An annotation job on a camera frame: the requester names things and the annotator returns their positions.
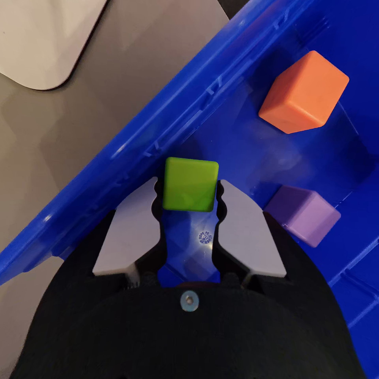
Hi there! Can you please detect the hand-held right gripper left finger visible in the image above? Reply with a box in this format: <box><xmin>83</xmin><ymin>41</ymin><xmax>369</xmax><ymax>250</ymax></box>
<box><xmin>92</xmin><ymin>177</ymin><xmax>166</xmax><ymax>288</ymax></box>

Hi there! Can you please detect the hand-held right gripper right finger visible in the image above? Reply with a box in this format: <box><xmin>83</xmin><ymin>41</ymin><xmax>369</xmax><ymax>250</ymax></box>
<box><xmin>211</xmin><ymin>179</ymin><xmax>288</xmax><ymax>285</ymax></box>

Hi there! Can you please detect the purple cube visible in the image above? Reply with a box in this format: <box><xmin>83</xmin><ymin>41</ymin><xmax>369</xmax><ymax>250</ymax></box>
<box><xmin>264</xmin><ymin>185</ymin><xmax>341</xmax><ymax>248</ymax></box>

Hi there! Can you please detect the green cube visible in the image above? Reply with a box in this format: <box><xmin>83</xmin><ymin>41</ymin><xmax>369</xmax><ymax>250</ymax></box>
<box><xmin>162</xmin><ymin>157</ymin><xmax>220</xmax><ymax>213</ymax></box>

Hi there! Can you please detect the blue plastic bin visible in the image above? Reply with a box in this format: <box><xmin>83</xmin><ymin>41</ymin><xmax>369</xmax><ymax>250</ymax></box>
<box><xmin>0</xmin><ymin>0</ymin><xmax>379</xmax><ymax>379</ymax></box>

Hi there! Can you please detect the orange cube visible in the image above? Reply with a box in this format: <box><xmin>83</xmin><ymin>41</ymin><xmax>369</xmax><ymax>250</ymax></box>
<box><xmin>258</xmin><ymin>50</ymin><xmax>350</xmax><ymax>134</ymax></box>

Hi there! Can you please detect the white metal stand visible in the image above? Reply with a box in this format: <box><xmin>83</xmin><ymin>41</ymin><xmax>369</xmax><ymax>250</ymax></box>
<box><xmin>0</xmin><ymin>0</ymin><xmax>108</xmax><ymax>91</ymax></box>

